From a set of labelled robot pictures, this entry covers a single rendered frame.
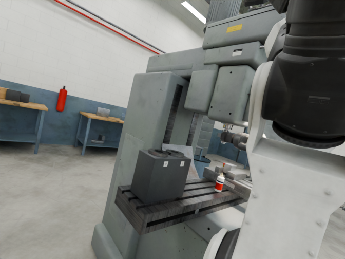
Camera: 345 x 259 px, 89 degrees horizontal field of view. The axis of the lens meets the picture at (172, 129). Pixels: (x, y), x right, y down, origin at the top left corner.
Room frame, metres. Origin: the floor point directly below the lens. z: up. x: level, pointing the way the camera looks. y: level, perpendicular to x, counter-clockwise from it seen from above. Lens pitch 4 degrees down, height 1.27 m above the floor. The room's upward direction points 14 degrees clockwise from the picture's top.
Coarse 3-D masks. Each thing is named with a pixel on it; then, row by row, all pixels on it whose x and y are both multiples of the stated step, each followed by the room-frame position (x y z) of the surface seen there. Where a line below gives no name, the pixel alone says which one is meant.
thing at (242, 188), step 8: (208, 168) 1.21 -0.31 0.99; (216, 168) 1.15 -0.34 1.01; (208, 176) 1.18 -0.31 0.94; (216, 176) 1.14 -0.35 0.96; (224, 176) 1.10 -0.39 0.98; (224, 184) 1.09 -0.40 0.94; (232, 184) 1.05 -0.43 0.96; (240, 184) 1.01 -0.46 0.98; (248, 184) 1.04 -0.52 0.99; (240, 192) 1.01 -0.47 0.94; (248, 192) 0.97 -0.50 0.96
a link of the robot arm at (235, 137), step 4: (224, 132) 1.00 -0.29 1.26; (224, 136) 0.98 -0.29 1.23; (228, 136) 0.97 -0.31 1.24; (232, 136) 0.95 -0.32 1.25; (236, 136) 0.93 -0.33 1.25; (240, 136) 0.91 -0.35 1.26; (224, 140) 0.99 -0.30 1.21; (228, 140) 0.97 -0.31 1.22; (232, 140) 0.96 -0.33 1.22; (236, 140) 0.92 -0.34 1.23; (236, 144) 0.92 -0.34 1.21
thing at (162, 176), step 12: (144, 156) 0.72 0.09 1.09; (156, 156) 0.71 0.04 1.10; (168, 156) 0.76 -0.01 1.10; (180, 156) 0.79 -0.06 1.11; (144, 168) 0.71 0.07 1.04; (156, 168) 0.68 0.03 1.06; (168, 168) 0.73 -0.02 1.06; (180, 168) 0.78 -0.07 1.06; (132, 180) 0.75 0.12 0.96; (144, 180) 0.69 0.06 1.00; (156, 180) 0.69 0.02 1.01; (168, 180) 0.74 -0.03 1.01; (180, 180) 0.79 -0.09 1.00; (132, 192) 0.74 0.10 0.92; (144, 192) 0.68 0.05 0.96; (156, 192) 0.70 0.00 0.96; (168, 192) 0.75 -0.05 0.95; (180, 192) 0.80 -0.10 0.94
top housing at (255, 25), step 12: (252, 12) 0.93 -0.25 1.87; (264, 12) 0.88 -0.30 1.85; (276, 12) 0.84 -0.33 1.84; (216, 24) 1.09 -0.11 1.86; (228, 24) 1.02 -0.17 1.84; (240, 24) 0.97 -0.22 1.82; (252, 24) 0.92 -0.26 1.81; (264, 24) 0.87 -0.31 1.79; (204, 36) 1.15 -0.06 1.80; (216, 36) 1.07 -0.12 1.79; (228, 36) 1.01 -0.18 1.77; (240, 36) 0.95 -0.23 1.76; (252, 36) 0.91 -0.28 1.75; (264, 36) 0.86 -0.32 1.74; (204, 48) 1.14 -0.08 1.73
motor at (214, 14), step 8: (216, 0) 1.18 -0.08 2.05; (224, 0) 1.15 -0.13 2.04; (232, 0) 1.15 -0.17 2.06; (240, 0) 1.20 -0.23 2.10; (216, 8) 1.17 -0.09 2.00; (224, 8) 1.15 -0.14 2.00; (232, 8) 1.16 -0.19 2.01; (208, 16) 1.21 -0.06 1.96; (216, 16) 1.16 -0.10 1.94; (224, 16) 1.14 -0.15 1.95; (232, 16) 1.16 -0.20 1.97
